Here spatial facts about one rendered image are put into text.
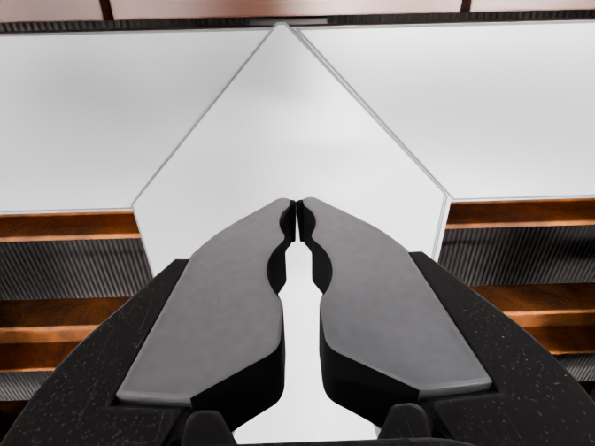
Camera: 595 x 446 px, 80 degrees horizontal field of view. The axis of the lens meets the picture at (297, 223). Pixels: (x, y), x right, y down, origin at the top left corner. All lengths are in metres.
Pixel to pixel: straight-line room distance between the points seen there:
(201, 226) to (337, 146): 0.09
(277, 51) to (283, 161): 0.05
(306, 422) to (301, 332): 0.11
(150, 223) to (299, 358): 0.15
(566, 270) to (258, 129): 0.67
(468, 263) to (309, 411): 0.42
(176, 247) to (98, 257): 0.45
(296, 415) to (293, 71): 0.28
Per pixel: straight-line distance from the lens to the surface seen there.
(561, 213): 0.47
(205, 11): 0.21
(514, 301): 0.53
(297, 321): 0.26
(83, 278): 0.72
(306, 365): 0.30
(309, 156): 0.19
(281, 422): 0.36
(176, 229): 0.22
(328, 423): 0.37
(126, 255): 0.65
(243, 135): 0.19
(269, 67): 0.18
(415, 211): 0.22
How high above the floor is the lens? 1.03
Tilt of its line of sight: 59 degrees down
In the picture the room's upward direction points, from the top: 177 degrees clockwise
